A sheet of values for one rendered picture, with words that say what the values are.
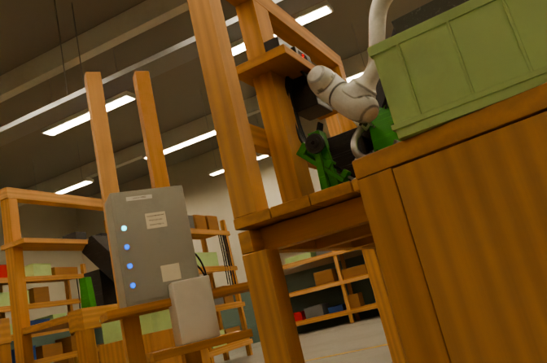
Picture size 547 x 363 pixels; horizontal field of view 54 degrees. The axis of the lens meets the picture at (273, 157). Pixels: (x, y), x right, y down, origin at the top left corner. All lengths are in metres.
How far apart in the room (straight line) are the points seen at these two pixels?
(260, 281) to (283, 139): 0.66
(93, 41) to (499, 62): 6.90
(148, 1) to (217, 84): 5.36
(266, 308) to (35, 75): 6.76
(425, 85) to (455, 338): 0.39
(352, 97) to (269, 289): 0.69
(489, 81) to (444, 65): 0.07
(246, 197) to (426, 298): 0.95
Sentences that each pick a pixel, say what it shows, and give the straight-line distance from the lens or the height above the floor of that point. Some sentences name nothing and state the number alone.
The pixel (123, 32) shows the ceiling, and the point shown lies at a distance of 7.26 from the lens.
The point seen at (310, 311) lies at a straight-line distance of 11.42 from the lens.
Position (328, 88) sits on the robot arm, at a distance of 1.92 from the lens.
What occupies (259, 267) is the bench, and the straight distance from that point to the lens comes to 1.71.
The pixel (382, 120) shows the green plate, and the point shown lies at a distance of 2.27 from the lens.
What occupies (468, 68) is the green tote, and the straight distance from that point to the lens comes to 0.90.
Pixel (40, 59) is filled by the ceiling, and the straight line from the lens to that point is 8.15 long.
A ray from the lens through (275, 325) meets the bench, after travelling 1.70.
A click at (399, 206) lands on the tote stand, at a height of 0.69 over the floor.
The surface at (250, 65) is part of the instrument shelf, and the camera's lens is 2.18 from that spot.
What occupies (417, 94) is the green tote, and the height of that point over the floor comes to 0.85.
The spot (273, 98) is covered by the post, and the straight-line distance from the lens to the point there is 2.20.
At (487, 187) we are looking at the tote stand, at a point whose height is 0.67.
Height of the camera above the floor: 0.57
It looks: 15 degrees up
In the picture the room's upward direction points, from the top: 14 degrees counter-clockwise
